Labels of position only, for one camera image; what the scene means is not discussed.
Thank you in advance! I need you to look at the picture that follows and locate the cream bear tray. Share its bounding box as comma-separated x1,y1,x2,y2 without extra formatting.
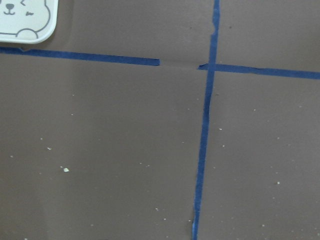
0,0,59,44

